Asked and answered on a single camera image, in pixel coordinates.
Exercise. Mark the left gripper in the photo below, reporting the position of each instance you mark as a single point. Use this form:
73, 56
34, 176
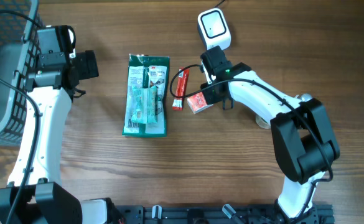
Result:
86, 64

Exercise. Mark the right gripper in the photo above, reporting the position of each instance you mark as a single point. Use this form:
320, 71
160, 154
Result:
210, 98

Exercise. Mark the orange jar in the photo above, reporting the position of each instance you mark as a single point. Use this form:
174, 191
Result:
197, 103

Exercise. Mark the red stick sachet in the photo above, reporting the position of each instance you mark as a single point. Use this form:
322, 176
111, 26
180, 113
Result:
180, 90

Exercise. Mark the green lidded jar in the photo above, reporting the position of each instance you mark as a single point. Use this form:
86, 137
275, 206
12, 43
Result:
261, 122

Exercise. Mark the green 3M package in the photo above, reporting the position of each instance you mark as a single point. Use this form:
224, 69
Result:
144, 72

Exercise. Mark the teal snack packet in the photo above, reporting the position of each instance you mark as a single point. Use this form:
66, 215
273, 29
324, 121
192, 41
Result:
145, 109

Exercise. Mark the yellow dish soap bottle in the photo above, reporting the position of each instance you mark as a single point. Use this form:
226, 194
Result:
305, 97

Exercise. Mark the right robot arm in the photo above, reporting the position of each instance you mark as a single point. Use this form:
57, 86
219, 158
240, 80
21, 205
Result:
304, 141

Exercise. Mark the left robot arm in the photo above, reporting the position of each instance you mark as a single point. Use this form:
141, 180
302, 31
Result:
33, 193

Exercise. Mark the white barcode scanner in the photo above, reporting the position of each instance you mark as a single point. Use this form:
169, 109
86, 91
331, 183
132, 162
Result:
213, 29

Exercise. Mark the grey plastic mesh basket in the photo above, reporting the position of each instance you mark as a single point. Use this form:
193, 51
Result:
19, 46

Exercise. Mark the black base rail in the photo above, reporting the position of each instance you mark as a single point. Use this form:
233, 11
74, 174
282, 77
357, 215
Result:
262, 213

